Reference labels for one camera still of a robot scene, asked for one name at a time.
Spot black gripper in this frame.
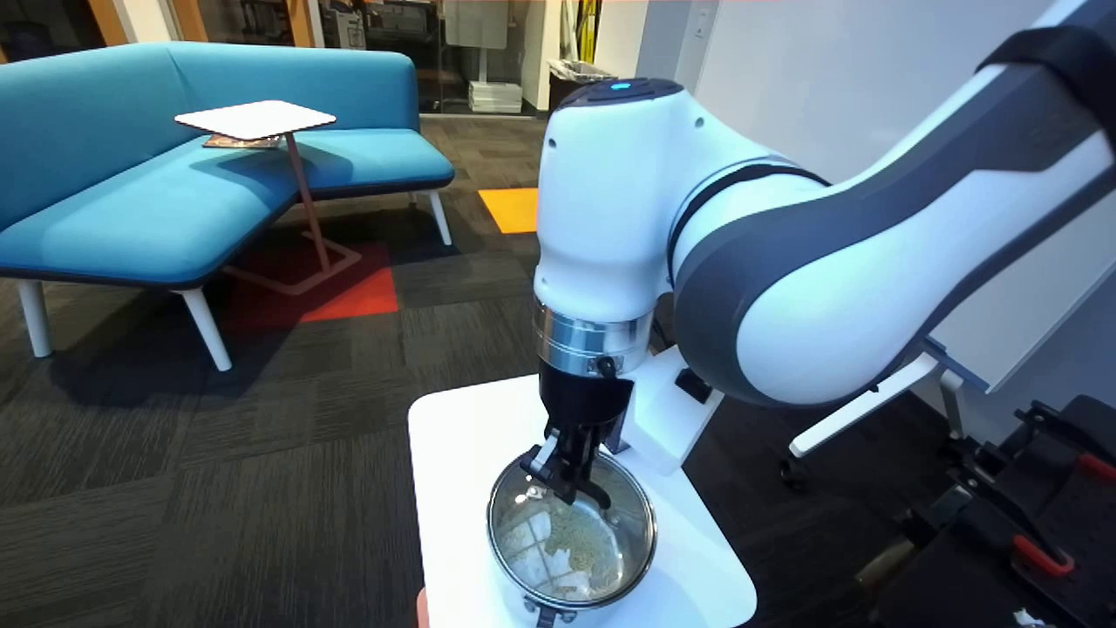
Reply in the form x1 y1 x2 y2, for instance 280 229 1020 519
515 359 639 512

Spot glass lid black handle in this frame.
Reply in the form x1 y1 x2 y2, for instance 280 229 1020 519
485 449 654 609

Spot steel pot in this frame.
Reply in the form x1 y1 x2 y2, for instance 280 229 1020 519
481 445 664 628

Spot white metal strut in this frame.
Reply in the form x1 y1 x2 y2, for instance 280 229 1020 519
783 349 943 464

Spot red black clamp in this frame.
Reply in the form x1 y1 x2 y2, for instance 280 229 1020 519
944 396 1116 493
852 509 1082 598

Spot white board panel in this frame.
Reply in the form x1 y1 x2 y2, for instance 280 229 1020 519
922 170 1116 396

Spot long blue sofa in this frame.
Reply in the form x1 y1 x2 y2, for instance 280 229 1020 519
0 43 460 376

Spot white side table orange frame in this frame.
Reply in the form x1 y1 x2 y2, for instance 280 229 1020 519
404 369 759 628

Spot white pedestal base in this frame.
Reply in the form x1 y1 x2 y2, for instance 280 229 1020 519
468 78 525 120

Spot white side table red frame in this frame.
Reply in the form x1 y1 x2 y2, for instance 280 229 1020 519
170 98 365 299

